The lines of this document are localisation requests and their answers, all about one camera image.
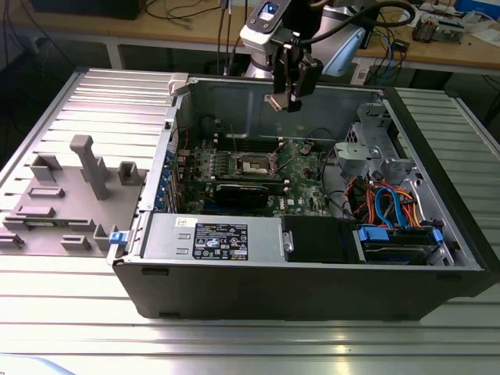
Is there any green motherboard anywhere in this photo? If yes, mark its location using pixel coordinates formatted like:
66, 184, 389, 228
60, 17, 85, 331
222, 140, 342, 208
173, 138, 333, 218

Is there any wooden desk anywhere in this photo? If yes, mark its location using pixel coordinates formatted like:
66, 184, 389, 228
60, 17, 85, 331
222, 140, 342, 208
0, 0, 500, 75

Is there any small electronic device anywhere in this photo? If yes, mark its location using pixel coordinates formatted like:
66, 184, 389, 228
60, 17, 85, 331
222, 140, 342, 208
412, 17, 438, 44

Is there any CPU socket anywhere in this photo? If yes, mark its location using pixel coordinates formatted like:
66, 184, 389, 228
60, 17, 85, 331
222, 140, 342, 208
230, 150, 277, 177

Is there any black box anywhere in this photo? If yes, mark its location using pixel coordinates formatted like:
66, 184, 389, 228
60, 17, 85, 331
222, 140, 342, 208
30, 0, 141, 20

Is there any orange wire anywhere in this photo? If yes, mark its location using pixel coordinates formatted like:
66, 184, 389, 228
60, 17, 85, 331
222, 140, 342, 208
393, 189, 423, 230

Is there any hard disk in blue carrier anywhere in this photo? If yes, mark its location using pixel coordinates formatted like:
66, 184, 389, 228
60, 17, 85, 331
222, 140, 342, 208
353, 224, 445, 266

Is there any black RAM slot bank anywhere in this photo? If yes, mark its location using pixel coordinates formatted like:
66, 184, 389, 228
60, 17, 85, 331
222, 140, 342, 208
216, 134, 280, 153
183, 174, 287, 185

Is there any red wire bundle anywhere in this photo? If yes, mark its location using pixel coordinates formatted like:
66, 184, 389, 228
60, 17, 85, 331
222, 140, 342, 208
345, 177, 377, 223

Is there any black graphics card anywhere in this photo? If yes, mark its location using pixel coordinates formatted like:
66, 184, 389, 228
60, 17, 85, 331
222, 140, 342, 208
212, 180, 271, 210

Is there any thick black gripper cable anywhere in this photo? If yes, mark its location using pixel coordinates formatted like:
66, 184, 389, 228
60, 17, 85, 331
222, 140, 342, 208
296, 0, 418, 45

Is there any metal drive cage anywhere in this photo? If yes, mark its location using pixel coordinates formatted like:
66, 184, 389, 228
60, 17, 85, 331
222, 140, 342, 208
334, 101, 427, 196

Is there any white small box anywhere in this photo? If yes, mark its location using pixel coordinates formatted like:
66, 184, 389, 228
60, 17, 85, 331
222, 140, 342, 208
349, 62, 370, 85

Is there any green RAM stick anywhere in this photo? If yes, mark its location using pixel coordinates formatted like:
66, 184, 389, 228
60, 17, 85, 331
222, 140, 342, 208
23, 220, 90, 228

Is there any beige case handle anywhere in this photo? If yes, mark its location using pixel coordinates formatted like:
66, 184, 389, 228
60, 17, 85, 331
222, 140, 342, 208
167, 73, 191, 97

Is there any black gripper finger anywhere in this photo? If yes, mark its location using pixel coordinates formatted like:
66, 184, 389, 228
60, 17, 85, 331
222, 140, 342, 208
286, 52, 325, 114
273, 42, 295, 95

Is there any black optical drive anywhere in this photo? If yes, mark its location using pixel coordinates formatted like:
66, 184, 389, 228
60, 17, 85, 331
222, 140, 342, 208
281, 214, 363, 265

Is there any grey parts rack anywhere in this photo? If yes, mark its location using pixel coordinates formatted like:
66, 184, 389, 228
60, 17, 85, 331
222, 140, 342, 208
0, 134, 152, 259

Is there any black thin wire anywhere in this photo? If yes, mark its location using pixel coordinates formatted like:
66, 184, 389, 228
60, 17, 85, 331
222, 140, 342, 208
320, 150, 355, 220

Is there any black open PC case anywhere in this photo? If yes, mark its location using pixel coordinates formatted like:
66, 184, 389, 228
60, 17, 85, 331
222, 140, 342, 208
107, 73, 500, 321

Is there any blue data wire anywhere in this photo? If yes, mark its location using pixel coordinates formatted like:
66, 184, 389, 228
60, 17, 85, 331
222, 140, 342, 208
373, 187, 405, 231

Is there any silver CPU plate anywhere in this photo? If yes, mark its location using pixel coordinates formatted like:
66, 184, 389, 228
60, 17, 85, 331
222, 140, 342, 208
264, 93, 290, 113

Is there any grey power supply unit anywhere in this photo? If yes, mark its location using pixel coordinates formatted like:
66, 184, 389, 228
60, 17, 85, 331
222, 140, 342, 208
142, 212, 284, 261

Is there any white wrist camera grey face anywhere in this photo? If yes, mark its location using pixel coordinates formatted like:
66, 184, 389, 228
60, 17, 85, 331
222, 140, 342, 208
238, 0, 292, 50

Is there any pale blue object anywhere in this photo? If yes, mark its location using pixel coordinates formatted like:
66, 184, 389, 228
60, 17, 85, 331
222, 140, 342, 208
0, 353, 75, 375

